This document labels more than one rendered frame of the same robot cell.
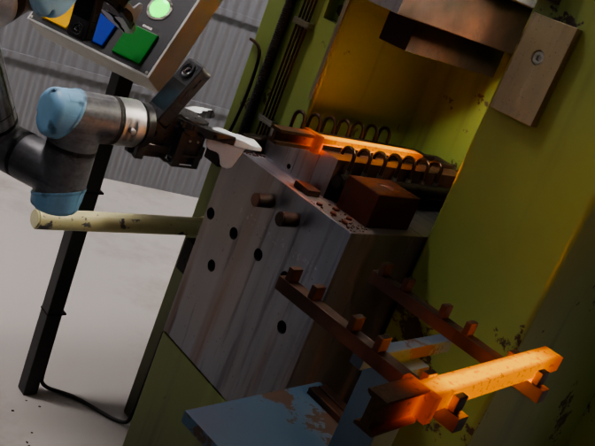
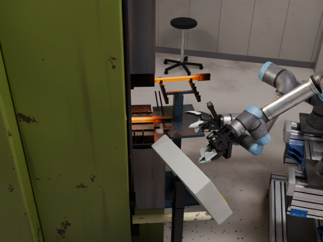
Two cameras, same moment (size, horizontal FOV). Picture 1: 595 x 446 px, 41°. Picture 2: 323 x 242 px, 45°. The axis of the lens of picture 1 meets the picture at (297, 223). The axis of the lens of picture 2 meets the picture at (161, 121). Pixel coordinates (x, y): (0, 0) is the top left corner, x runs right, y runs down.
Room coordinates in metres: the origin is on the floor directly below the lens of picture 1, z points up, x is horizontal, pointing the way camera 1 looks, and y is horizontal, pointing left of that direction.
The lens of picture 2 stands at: (2.81, 1.27, 2.18)
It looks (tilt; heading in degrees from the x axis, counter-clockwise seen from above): 33 degrees down; 222
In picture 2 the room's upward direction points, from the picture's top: 1 degrees clockwise
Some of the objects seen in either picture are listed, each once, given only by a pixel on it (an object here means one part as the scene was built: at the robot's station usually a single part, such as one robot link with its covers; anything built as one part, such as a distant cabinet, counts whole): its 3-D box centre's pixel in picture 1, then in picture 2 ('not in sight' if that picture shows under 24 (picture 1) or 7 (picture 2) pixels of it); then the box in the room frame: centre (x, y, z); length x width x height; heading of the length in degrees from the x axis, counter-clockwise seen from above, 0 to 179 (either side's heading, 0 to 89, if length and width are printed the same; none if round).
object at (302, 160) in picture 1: (370, 165); (115, 129); (1.66, -0.10, 0.96); 0.42 x 0.20 x 0.09; 137
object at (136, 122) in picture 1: (127, 123); (224, 120); (1.19, 0.30, 0.98); 0.08 x 0.05 x 0.08; 47
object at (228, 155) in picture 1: (231, 151); (192, 116); (1.28, 0.14, 0.97); 0.09 x 0.03 x 0.06; 101
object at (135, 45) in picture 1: (135, 44); not in sight; (1.68, 0.46, 1.01); 0.07 x 0.05 x 0.07; 72
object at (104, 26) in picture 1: (99, 26); not in sight; (1.71, 0.55, 1.01); 0.07 x 0.05 x 0.07; 72
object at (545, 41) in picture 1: (534, 70); not in sight; (1.39, -0.27, 1.27); 0.09 x 0.02 x 0.17; 47
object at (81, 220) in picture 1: (126, 223); (174, 217); (1.68, 0.36, 0.62); 0.44 x 0.05 x 0.05; 137
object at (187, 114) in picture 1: (167, 133); (210, 122); (1.25, 0.25, 0.97); 0.12 x 0.08 x 0.09; 137
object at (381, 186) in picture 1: (378, 203); (141, 113); (1.43, -0.12, 0.95); 0.12 x 0.09 x 0.07; 137
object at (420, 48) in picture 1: (444, 44); not in sight; (1.67, -0.14, 1.24); 0.30 x 0.07 x 0.06; 137
